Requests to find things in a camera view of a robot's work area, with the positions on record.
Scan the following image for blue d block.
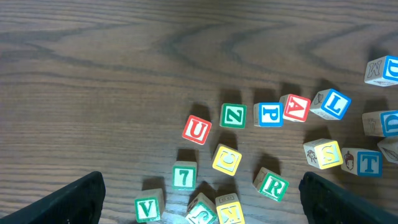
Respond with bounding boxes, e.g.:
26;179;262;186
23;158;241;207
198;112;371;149
364;55;398;87
362;110;397;137

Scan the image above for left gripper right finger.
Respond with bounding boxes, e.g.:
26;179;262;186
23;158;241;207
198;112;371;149
298;172;397;224

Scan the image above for blue D block upper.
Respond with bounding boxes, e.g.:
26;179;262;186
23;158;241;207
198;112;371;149
364;55;398;87

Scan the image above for blue D block lower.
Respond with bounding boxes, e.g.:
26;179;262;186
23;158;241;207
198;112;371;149
362;110;397;137

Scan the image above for red U block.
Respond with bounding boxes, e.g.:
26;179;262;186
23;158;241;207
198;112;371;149
182;115;212;145

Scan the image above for yellow S block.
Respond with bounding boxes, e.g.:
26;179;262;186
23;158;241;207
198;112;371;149
303;139;343;169

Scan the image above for green Z block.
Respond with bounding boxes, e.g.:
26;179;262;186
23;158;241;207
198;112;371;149
220;103;247;129

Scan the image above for yellow C block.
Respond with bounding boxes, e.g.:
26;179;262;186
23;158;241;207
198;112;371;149
212;144;242;176

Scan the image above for green V block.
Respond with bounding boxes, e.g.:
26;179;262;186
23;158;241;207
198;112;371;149
134;189;165;223

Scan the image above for red A block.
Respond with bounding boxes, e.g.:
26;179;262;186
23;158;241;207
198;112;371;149
279;94;312;122

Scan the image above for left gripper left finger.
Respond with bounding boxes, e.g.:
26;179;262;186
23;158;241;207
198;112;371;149
1;171;106;224

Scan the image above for blue l block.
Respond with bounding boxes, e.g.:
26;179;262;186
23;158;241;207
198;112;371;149
310;88;352;120
377;136;398;164

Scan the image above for blue P block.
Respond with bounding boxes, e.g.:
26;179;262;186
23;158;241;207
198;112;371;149
253;102;284;128

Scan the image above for blue T block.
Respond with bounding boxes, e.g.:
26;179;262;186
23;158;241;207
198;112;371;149
341;147;382;177

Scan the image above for blue L block lower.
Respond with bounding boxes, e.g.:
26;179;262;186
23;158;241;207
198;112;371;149
377;136;398;164

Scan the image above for green R block left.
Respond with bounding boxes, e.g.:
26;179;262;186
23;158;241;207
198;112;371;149
253;167;289;202

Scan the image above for green J block left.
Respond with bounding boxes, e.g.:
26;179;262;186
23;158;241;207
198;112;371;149
185;193;218;224

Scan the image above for yellow K block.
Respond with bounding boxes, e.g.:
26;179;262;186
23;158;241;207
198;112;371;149
215;193;245;224

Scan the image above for green 7 block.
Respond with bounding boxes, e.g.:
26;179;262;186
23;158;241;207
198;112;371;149
172;161;197;190

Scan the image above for blue L block upper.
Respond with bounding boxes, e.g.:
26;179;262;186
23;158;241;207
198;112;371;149
310;88;352;120

